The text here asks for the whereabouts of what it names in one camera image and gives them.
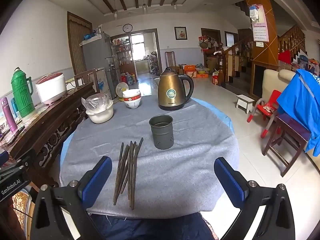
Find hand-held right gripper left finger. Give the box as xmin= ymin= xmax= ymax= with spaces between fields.
xmin=30 ymin=156 xmax=113 ymax=240

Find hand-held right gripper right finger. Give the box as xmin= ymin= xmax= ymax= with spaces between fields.
xmin=214 ymin=157 xmax=295 ymax=240

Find bundle of dark wooden chopsticks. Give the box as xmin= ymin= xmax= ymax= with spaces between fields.
xmin=113 ymin=137 xmax=144 ymax=210

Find grey metal chopstick holder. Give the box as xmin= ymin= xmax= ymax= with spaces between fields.
xmin=149 ymin=114 xmax=174 ymax=150

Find carved dark wooden sideboard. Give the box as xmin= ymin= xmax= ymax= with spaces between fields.
xmin=0 ymin=81 xmax=97 ymax=188

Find purple thermos bottle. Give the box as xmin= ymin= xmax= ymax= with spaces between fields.
xmin=0 ymin=97 xmax=18 ymax=133

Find teal bottle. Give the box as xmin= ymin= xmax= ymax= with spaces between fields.
xmin=10 ymin=97 xmax=19 ymax=117

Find grey felt tablecloth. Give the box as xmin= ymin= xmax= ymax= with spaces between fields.
xmin=59 ymin=95 xmax=240 ymax=219

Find green thermos flask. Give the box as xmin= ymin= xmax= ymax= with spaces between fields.
xmin=10 ymin=67 xmax=35 ymax=118

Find blue table cover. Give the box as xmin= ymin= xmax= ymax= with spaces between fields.
xmin=59 ymin=97 xmax=236 ymax=170

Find white ceramic basin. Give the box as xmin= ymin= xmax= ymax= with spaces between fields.
xmin=86 ymin=99 xmax=114 ymax=124

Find person's dark blue pants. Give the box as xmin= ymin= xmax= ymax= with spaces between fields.
xmin=89 ymin=212 xmax=215 ymax=240

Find white rice cooker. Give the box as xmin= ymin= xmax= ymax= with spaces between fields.
xmin=35 ymin=72 xmax=67 ymax=105

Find clear plastic bag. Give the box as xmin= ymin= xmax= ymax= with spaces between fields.
xmin=81 ymin=92 xmax=113 ymax=114

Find white step stool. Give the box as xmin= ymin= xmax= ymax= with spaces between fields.
xmin=235 ymin=94 xmax=255 ymax=114

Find white bowl grey print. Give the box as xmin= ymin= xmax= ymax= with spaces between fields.
xmin=124 ymin=101 xmax=142 ymax=110

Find dark wooden stool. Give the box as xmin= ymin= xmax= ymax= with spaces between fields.
xmin=262 ymin=113 xmax=313 ymax=178

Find red plastic child chair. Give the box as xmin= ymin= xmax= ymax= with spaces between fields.
xmin=247 ymin=89 xmax=282 ymax=138

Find small white fan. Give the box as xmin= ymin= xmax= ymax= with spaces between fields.
xmin=115 ymin=82 xmax=129 ymax=102

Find dark wooden chair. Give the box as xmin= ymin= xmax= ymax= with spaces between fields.
xmin=74 ymin=69 xmax=100 ymax=94

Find white chest freezer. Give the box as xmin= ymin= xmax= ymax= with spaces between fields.
xmin=89 ymin=67 xmax=108 ymax=98

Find cream sofa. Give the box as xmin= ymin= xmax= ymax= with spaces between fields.
xmin=261 ymin=69 xmax=297 ymax=114

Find brass electric kettle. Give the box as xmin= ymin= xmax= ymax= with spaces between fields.
xmin=157 ymin=67 xmax=194 ymax=111

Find blue jacket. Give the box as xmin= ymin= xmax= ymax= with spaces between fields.
xmin=276 ymin=69 xmax=320 ymax=153

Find wooden staircase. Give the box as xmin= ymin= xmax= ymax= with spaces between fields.
xmin=217 ymin=25 xmax=307 ymax=93

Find brown door with curtain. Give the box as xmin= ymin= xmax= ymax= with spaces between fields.
xmin=67 ymin=11 xmax=93 ymax=75

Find grey refrigerator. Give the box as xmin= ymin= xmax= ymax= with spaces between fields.
xmin=80 ymin=32 xmax=118 ymax=99

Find pantry shelf with bottles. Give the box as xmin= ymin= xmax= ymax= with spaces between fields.
xmin=112 ymin=37 xmax=133 ymax=73

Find orange wooden pillar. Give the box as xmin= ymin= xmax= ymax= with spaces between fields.
xmin=237 ymin=0 xmax=280 ymax=98

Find tall-backed wooden chair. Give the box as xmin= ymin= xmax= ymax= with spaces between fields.
xmin=165 ymin=51 xmax=180 ymax=73

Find pink wall calendar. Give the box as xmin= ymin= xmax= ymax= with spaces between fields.
xmin=252 ymin=4 xmax=270 ymax=43

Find framed wall picture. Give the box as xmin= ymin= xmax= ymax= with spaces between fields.
xmin=174 ymin=26 xmax=187 ymax=40

